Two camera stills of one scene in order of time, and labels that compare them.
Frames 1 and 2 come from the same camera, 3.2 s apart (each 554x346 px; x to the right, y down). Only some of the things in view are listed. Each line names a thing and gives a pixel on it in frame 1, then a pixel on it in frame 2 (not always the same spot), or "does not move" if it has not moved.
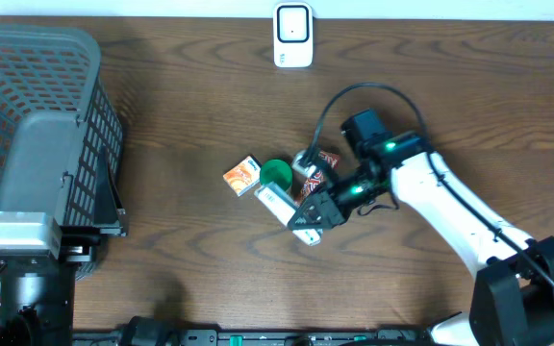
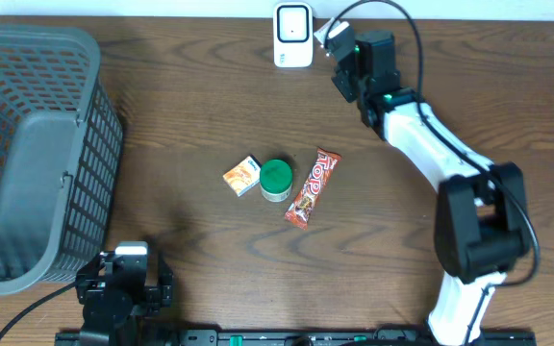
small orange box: x=245 y=175 does not move
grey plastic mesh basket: x=37 y=93 does not move
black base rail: x=151 y=332 does not move
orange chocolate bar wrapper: x=315 y=179 does not move
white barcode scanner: x=293 y=35 does not move
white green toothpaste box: x=284 y=208 → x=321 y=33
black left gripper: x=78 y=248 → x=156 y=295
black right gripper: x=330 y=213 → x=342 y=83
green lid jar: x=277 y=171 does not move
